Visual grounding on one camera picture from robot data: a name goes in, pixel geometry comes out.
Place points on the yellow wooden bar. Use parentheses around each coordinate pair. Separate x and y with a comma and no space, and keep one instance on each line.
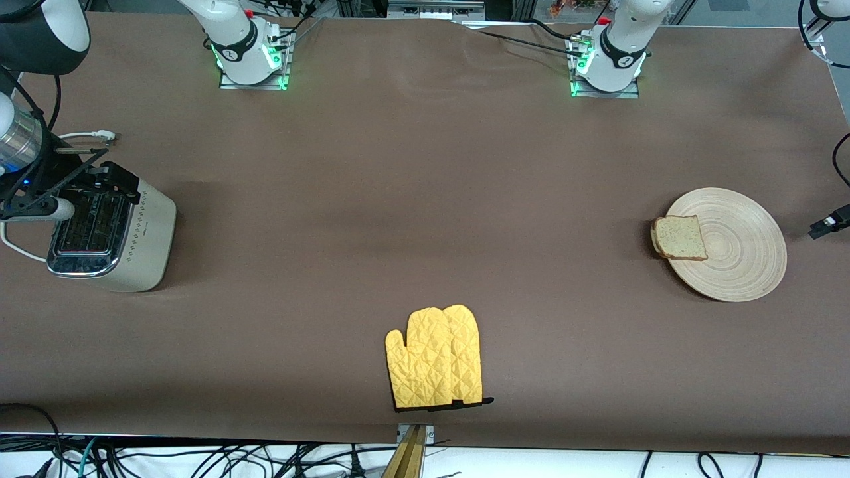
(408,458)

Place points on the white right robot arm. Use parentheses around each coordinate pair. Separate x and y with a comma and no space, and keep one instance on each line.
(232,40)

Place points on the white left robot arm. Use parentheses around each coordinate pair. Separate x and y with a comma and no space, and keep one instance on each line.
(617,60)

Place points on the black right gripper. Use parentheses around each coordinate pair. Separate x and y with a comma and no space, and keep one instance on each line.
(58,175)

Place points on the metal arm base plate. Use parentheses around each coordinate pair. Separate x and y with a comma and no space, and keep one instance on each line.
(607,95)
(286,63)

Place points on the round light wooden plate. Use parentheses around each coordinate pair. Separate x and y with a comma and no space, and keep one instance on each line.
(737,252)

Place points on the brown-crusted bread slice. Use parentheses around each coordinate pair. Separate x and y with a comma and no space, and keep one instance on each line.
(680,238)

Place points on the cream and chrome toaster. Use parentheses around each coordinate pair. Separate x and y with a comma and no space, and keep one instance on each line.
(149,232)

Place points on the yellow quilted oven mitt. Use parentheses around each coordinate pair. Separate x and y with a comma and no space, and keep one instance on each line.
(422,358)
(468,358)

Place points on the aluminium corner bracket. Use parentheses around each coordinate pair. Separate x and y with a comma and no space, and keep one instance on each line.
(813,34)

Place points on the aluminium frame rail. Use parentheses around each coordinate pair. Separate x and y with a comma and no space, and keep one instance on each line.
(435,8)

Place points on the small metal mounting bracket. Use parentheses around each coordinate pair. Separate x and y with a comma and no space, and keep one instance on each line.
(430,433)

